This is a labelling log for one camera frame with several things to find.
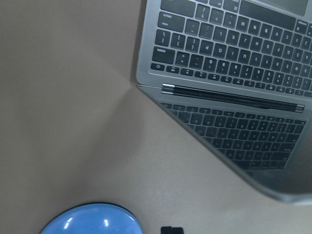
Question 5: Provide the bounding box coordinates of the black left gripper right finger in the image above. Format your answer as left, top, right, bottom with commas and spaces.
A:
172, 227, 184, 234

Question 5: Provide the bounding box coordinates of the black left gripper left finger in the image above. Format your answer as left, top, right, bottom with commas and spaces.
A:
160, 226, 172, 234

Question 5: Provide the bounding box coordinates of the grey laptop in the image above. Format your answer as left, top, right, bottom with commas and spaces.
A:
136, 0, 312, 205

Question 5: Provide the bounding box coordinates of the blue desk lamp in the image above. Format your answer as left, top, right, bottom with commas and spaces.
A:
40, 203, 143, 234

